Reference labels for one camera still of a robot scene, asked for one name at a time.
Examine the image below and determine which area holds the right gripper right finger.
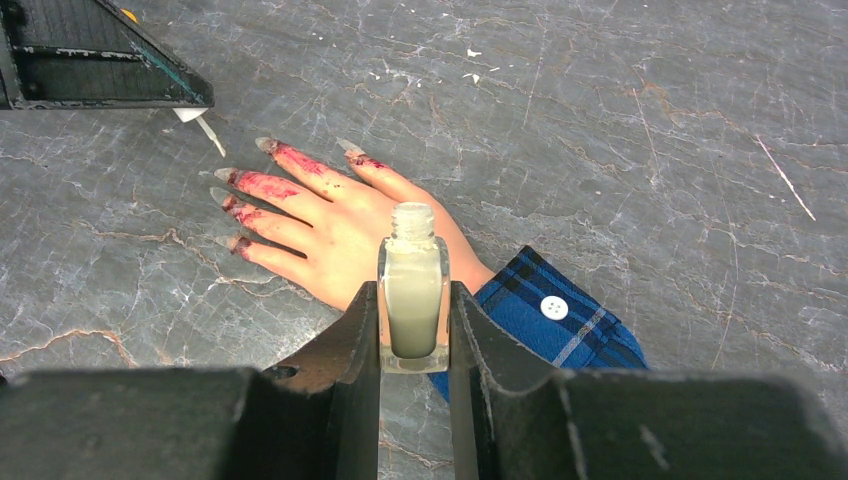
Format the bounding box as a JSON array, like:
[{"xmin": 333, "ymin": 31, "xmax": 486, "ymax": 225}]
[{"xmin": 449, "ymin": 282, "xmax": 847, "ymax": 479}]

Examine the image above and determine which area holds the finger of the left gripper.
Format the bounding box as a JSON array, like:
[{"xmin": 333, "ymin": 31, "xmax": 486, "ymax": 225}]
[{"xmin": 1, "ymin": 1, "xmax": 215, "ymax": 110}]

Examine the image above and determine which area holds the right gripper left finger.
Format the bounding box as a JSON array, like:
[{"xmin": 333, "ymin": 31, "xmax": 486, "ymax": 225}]
[{"xmin": 1, "ymin": 282, "xmax": 380, "ymax": 479}]

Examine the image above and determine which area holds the grey nail polish cap brush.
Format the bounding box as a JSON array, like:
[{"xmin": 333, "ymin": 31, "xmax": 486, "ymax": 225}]
[{"xmin": 173, "ymin": 107, "xmax": 227, "ymax": 158}]

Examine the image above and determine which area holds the nail polish bottle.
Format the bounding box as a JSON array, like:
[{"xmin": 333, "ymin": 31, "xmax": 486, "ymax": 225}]
[{"xmin": 377, "ymin": 202, "xmax": 451, "ymax": 374}]

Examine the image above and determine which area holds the mannequin hand with painted nails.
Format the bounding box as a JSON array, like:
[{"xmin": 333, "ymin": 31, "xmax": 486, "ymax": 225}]
[{"xmin": 210, "ymin": 137, "xmax": 495, "ymax": 310}]

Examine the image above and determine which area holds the orange yellow round toy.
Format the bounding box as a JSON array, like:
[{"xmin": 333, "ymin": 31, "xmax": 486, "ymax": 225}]
[{"xmin": 120, "ymin": 8, "xmax": 139, "ymax": 24}]

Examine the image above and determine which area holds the blue plaid shirt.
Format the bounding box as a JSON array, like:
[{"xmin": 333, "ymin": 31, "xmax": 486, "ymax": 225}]
[{"xmin": 427, "ymin": 245, "xmax": 651, "ymax": 404}]

